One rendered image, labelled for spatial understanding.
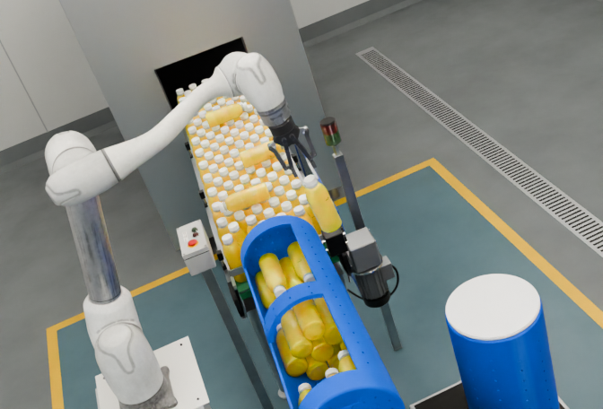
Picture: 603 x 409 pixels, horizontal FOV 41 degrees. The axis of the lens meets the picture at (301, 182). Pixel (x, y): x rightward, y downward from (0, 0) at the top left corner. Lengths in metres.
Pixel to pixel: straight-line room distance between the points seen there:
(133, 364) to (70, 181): 0.60
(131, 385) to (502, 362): 1.09
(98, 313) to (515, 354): 1.26
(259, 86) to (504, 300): 0.96
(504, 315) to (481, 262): 1.82
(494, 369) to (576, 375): 1.22
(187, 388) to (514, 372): 0.99
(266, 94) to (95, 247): 0.69
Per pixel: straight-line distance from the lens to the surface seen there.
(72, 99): 7.03
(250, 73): 2.26
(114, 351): 2.48
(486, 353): 2.45
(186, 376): 2.68
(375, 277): 3.24
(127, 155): 2.23
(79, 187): 2.23
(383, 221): 4.70
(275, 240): 2.82
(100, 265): 2.54
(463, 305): 2.52
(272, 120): 2.33
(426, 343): 3.91
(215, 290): 3.23
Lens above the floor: 2.74
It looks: 31 degrees down
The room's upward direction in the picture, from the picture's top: 19 degrees counter-clockwise
